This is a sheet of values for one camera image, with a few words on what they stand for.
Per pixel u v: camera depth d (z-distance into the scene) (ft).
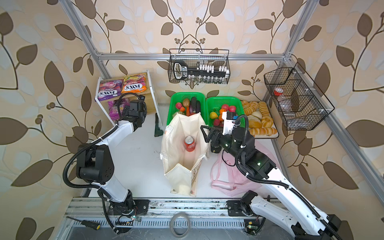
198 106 3.74
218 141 1.84
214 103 3.77
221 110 3.67
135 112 2.31
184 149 3.02
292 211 1.35
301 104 2.38
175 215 2.36
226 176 2.78
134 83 2.70
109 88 2.64
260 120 3.45
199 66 2.65
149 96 2.73
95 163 1.54
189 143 2.84
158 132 3.36
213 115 3.55
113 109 2.89
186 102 3.77
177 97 3.81
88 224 2.27
